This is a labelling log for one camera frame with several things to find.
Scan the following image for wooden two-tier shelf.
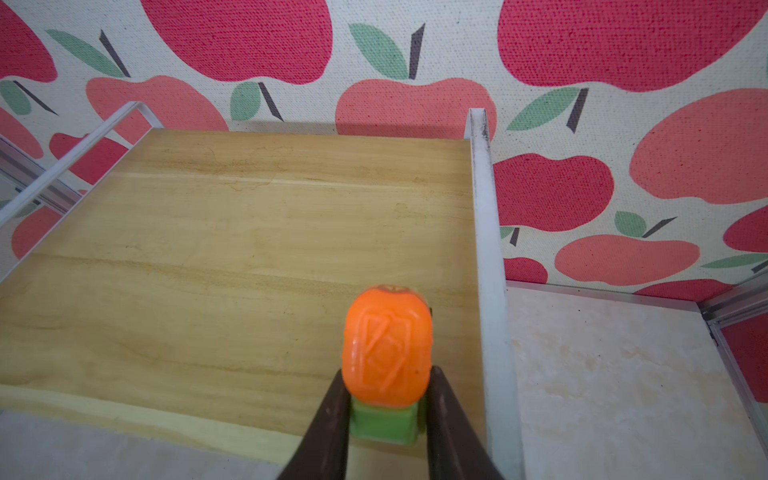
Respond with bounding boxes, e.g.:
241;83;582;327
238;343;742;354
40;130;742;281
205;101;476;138
1;109;525;479

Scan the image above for aluminium frame post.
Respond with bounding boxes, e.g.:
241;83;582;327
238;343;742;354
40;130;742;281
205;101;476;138
1;137;82;214
699;272;767;448

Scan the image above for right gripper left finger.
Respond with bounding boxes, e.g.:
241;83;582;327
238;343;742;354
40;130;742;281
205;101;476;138
277;371;351;480

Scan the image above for left aluminium frame post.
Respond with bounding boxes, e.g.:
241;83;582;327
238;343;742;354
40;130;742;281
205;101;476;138
1;137;82;214

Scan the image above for green orange mixer truck toy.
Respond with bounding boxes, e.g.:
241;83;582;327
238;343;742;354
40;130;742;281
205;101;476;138
341;285;434;446

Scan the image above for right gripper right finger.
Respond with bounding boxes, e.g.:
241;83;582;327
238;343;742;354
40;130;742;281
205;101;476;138
426;366;503;480

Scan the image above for right aluminium frame post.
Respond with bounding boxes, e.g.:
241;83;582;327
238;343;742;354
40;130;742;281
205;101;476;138
699;272;767;448

